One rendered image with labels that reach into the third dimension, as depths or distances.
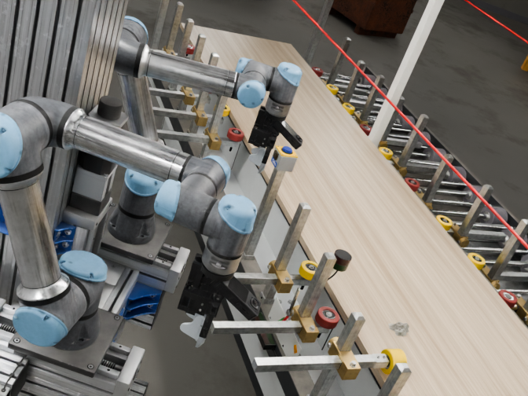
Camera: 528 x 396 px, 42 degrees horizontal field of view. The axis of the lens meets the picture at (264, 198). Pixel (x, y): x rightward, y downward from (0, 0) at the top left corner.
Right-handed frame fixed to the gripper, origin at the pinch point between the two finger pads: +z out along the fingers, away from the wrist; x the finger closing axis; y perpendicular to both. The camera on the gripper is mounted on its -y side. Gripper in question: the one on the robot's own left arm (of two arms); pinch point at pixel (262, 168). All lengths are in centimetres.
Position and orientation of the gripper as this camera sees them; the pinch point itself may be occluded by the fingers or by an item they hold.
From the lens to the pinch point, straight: 221.0
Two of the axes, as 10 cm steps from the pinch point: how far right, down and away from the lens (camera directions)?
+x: -1.5, 4.8, -8.7
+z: -3.0, 8.1, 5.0
